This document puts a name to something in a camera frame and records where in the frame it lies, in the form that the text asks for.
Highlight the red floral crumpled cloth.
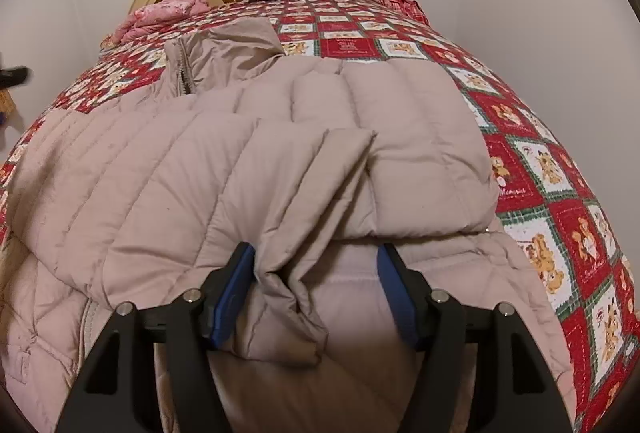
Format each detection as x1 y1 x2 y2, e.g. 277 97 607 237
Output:
375 0 430 26

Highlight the red patchwork bear bedspread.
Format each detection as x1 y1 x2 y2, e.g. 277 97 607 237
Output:
0 0 640 433

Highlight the beige quilted puffer jacket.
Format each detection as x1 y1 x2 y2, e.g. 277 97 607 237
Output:
1 18 576 432

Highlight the pink folded blanket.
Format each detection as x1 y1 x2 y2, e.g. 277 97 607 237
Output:
100 0 212 50

